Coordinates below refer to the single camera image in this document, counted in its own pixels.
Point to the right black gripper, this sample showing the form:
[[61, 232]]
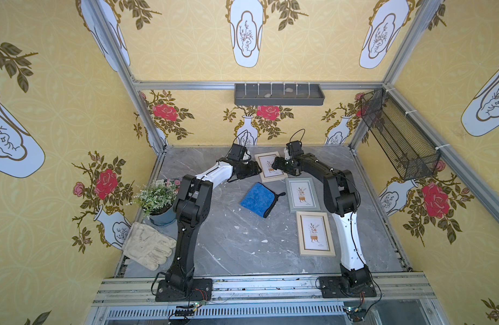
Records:
[[284, 163]]

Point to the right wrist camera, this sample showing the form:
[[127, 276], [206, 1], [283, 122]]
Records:
[[293, 150]]

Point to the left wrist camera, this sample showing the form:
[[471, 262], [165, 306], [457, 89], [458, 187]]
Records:
[[238, 153]]

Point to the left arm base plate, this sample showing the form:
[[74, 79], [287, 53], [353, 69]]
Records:
[[199, 289]]

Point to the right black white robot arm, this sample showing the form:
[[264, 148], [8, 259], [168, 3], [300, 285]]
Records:
[[341, 199]]

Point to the floral patterned box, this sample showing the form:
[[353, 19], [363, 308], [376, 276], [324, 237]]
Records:
[[173, 183]]

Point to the beige work glove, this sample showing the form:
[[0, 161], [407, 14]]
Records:
[[147, 246]]

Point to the beige picture frame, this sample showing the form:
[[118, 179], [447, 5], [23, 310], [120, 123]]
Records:
[[314, 234], [268, 174]]

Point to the grey-green picture frame middle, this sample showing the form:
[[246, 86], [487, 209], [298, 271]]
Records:
[[301, 194]]

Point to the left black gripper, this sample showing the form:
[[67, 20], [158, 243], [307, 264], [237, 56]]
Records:
[[249, 168]]

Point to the grey wall shelf tray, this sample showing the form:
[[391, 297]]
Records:
[[278, 94]]

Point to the blue microfiber cloth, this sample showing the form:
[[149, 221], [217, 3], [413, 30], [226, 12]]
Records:
[[260, 200]]

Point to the potted green plant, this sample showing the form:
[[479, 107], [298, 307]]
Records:
[[156, 203]]

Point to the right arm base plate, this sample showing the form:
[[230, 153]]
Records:
[[343, 287]]

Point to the black wire mesh basket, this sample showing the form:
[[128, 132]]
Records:
[[410, 151]]

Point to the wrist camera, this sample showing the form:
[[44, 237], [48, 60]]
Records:
[[238, 153], [293, 150]]

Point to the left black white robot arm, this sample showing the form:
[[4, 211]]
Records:
[[192, 207]]

